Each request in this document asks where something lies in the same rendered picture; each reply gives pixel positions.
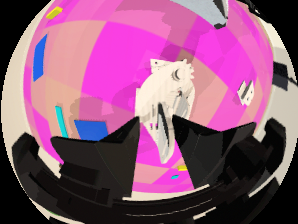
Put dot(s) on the yellow long bar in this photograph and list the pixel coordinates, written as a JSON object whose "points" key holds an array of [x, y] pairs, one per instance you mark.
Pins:
{"points": [[182, 168]]}

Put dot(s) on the blue flat bar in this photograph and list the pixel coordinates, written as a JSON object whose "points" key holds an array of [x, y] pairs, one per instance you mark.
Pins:
{"points": [[90, 130]]}

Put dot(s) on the cyan flat bar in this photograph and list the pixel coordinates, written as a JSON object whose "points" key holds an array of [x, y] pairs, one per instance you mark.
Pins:
{"points": [[60, 120]]}

